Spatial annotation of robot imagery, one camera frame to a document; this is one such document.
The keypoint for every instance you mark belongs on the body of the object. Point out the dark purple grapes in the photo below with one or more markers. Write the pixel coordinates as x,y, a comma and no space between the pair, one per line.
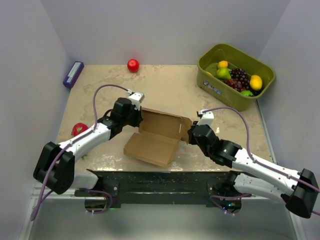
239,80

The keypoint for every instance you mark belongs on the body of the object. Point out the yellow lemon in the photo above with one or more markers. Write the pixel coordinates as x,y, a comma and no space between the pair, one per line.
256,82

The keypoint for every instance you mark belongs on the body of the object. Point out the purple rectangular box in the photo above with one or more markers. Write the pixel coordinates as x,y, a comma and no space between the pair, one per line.
73,74

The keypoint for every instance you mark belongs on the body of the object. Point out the green pear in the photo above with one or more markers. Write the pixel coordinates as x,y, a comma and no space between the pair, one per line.
223,73

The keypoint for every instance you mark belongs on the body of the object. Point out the red apple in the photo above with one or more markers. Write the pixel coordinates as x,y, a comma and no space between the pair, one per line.
133,65

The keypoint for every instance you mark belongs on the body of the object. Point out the orange fruit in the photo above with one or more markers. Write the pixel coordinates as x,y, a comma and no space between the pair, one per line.
222,64

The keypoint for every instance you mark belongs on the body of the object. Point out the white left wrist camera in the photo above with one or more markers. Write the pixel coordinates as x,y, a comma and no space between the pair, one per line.
137,98

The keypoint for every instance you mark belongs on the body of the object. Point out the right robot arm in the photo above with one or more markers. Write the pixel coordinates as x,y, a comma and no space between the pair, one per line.
299,188

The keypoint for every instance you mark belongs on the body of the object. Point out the green apple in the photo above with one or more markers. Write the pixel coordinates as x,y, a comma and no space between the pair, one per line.
247,93

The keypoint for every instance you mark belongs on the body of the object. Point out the brown cardboard box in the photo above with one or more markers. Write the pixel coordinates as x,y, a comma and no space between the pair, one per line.
158,137

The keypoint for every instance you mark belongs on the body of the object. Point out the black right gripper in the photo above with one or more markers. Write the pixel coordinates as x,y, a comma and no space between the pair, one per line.
191,139

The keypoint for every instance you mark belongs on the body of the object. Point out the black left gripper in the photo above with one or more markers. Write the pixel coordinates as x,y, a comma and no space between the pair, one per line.
138,119

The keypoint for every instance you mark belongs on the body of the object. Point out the aluminium frame rail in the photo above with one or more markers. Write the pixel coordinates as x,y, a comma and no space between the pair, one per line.
156,143

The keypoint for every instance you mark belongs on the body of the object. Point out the red dragon fruit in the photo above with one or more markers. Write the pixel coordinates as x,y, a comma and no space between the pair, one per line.
78,128

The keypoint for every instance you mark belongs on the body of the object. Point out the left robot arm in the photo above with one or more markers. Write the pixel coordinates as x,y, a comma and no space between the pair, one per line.
55,168

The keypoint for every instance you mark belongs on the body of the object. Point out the green plastic tub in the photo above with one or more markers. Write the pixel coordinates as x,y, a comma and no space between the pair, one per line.
208,81

